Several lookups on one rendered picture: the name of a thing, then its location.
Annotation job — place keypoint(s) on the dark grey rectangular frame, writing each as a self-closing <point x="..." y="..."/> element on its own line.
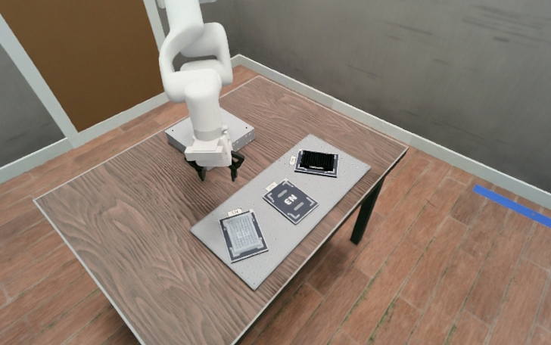
<point x="241" y="256"/>

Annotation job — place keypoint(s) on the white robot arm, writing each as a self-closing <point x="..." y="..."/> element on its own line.
<point x="193" y="38"/>

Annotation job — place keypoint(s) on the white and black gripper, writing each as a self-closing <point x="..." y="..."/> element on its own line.
<point x="224" y="142"/>

